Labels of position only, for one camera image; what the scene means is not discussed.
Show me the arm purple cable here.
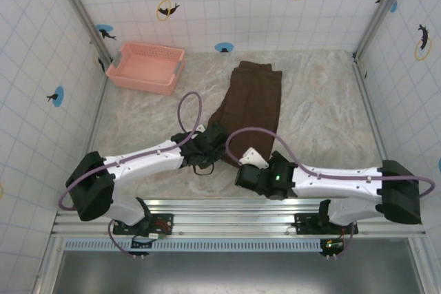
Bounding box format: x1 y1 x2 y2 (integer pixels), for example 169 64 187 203
59 91 204 258
225 127 436 258

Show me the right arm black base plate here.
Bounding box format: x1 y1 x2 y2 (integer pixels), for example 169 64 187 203
294 211 360 237

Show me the aluminium side rail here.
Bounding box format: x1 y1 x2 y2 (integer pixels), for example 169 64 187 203
351 55 406 209
70 63 116 209

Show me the pink plastic basket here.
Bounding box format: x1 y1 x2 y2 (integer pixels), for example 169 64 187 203
105 41 186 96

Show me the blue circle dolphin sticker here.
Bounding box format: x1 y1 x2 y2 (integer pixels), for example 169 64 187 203
46 85 65 107

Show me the aluminium frame post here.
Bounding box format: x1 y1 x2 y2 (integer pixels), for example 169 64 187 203
353 0 416 61
50 0 115 67

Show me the small black connector board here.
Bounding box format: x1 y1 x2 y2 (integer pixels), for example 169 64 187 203
319 238 345 258
130 234 163 258

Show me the upright dolphin yellow ring sticker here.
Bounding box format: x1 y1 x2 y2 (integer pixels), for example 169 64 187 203
413 23 433 62

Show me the small dolphin yellow ring sticker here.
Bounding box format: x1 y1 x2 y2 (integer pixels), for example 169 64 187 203
156 0 181 22

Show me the blue oval dolphin sticker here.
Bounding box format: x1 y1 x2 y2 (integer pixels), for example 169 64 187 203
95 24 118 41

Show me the slotted grey cable duct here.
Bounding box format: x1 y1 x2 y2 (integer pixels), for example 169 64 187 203
63 238 345 253

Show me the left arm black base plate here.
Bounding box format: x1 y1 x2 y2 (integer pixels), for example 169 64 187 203
112 211 175 237

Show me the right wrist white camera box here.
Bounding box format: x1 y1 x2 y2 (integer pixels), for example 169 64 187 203
238 147 270 169

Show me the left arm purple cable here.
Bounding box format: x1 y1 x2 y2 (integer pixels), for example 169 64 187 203
59 91 204 258

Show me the aluminium mounting rail frame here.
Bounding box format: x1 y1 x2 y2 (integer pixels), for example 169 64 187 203
50 197 428 240

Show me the grey metal panel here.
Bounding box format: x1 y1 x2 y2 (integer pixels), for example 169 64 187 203
51 251 424 294

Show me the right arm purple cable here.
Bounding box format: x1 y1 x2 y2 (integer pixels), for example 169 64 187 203
225 127 436 258

